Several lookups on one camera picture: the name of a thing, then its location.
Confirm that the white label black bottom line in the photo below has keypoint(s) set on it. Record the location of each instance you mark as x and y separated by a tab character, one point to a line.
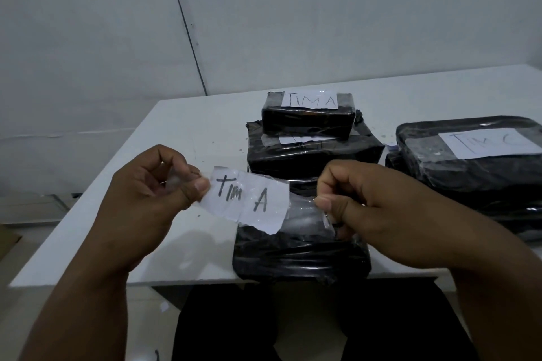
292	139

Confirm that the brown cardboard sheet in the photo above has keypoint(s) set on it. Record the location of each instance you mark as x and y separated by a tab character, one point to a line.
8	242

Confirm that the person's dark trousers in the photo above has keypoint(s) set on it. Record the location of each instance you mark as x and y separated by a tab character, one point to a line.
233	327

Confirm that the small lumpy black package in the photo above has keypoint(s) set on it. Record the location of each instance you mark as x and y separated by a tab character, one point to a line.
309	121

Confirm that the large black package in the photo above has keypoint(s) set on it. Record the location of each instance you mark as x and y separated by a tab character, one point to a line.
398	162

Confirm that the small white paper scrap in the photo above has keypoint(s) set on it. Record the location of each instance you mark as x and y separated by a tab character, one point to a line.
164	307

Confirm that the person's right hand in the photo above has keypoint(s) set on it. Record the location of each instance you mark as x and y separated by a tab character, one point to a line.
394	221

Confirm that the grey metal frame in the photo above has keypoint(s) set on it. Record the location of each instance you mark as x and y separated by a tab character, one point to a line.
76	195

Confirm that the black tray container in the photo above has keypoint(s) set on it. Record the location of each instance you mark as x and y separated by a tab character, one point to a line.
296	259

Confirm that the person's left hand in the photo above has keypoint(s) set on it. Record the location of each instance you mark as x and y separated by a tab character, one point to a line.
135	221

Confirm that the white label thin writing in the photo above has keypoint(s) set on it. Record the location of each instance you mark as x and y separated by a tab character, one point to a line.
311	100
487	143

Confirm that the rounded black package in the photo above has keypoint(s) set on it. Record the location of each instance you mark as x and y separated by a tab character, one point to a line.
432	174

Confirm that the thick black package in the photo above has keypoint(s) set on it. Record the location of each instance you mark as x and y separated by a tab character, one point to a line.
302	187

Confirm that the white label small writing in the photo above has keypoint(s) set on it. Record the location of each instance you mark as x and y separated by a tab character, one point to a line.
245	200

